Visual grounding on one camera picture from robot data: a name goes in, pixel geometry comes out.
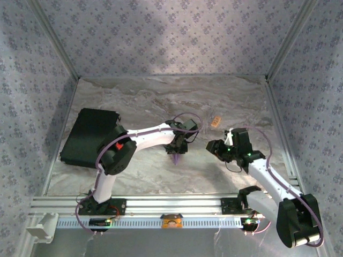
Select aluminium corner post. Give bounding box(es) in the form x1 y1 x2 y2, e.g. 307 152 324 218
266 0 321 80

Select black flat case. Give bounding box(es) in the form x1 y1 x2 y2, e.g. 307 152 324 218
59 108 121 169

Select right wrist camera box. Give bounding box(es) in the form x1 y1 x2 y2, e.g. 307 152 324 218
224 128 234 147

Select small circuit board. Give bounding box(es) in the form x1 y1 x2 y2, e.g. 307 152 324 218
240 217 260 231
89 218 111 231

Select white slotted cable duct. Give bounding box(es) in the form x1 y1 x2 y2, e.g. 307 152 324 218
56 216 243 230

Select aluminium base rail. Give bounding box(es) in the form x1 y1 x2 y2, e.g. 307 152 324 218
28 194 321 218

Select purple cable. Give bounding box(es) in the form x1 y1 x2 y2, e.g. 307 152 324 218
241 125 324 247
74 112 203 236

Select orange figure clip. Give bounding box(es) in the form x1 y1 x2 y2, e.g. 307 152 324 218
160 213 183 230

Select aluminium side rail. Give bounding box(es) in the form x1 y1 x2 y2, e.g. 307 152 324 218
44 77 80 198
264 79 306 195

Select white plastic bracket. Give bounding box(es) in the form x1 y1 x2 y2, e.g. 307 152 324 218
25 213 58 244

